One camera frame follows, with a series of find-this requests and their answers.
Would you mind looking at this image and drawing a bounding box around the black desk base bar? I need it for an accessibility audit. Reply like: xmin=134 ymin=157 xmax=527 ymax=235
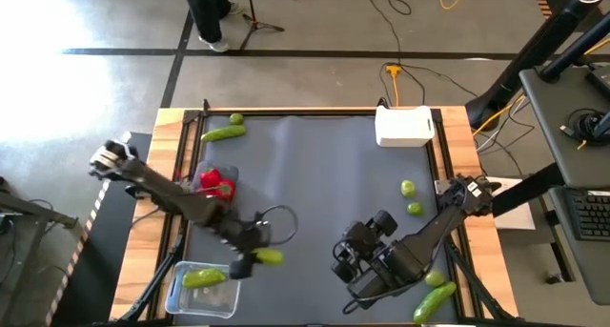
xmin=489 ymin=161 xmax=568 ymax=218

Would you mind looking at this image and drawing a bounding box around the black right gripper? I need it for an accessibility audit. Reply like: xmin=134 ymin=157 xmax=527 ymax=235
xmin=332 ymin=210 xmax=399 ymax=290

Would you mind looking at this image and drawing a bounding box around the grey metal stand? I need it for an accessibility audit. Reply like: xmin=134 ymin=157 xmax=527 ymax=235
xmin=0 ymin=176 xmax=80 ymax=327

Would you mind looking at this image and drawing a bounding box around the red toy strawberry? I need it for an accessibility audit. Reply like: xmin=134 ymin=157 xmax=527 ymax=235
xmin=199 ymin=168 xmax=223 ymax=190
xmin=214 ymin=179 xmax=236 ymax=202

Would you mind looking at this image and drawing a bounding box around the yellow plug with cable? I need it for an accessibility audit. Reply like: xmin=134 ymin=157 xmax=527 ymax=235
xmin=384 ymin=64 xmax=403 ymax=108

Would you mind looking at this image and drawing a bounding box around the clear plastic bin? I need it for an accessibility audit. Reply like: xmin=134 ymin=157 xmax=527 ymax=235
xmin=164 ymin=260 xmax=242 ymax=319

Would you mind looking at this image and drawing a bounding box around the dark grey keyboard tray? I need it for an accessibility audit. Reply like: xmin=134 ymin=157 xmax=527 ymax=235
xmin=547 ymin=186 xmax=610 ymax=307

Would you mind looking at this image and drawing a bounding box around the coiled black cable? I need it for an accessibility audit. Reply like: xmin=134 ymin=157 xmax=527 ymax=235
xmin=559 ymin=107 xmax=610 ymax=152

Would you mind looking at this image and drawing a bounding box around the white plastic basket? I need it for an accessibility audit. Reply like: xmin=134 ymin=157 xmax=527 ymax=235
xmin=374 ymin=105 xmax=436 ymax=149

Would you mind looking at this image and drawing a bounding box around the looped black floor cable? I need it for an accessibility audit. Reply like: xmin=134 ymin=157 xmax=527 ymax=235
xmin=386 ymin=0 xmax=417 ymax=16

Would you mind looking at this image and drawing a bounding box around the person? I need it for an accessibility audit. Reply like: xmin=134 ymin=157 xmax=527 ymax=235
xmin=184 ymin=0 xmax=244 ymax=53

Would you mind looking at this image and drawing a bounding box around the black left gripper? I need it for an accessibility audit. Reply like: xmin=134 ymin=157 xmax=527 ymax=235
xmin=223 ymin=219 xmax=273 ymax=280

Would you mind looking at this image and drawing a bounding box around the long black floor cable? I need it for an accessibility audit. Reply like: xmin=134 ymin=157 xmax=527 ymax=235
xmin=351 ymin=0 xmax=402 ymax=66

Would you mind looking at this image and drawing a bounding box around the black aluminium table frame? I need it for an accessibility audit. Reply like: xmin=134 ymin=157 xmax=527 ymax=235
xmin=113 ymin=97 xmax=519 ymax=327

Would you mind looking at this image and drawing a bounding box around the black floor mat striped edge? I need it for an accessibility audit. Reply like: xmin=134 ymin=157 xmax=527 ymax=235
xmin=45 ymin=131 xmax=166 ymax=327

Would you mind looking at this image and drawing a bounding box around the black tripod stand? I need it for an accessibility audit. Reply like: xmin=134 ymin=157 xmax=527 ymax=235
xmin=239 ymin=0 xmax=286 ymax=51

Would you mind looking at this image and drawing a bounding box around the black tower fan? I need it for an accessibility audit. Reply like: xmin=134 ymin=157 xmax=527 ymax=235
xmin=464 ymin=0 xmax=610 ymax=132

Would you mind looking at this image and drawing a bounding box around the black power cable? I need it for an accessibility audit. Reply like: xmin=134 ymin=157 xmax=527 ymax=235
xmin=378 ymin=61 xmax=480 ymax=107

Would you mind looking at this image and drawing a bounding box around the dark grey desk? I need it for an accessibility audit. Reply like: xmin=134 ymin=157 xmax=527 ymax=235
xmin=518 ymin=64 xmax=610 ymax=191

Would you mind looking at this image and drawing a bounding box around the grey table mat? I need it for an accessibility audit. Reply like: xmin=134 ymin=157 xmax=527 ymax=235
xmin=183 ymin=114 xmax=459 ymax=326

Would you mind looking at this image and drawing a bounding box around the thin yellow floor cable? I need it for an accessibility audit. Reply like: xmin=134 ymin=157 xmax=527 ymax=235
xmin=471 ymin=93 xmax=528 ymax=138

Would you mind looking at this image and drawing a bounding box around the black keyboard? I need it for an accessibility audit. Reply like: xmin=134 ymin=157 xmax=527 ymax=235
xmin=566 ymin=192 xmax=610 ymax=243

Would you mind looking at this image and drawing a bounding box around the white paper sheet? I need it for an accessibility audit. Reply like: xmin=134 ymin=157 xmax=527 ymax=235
xmin=485 ymin=176 xmax=538 ymax=232

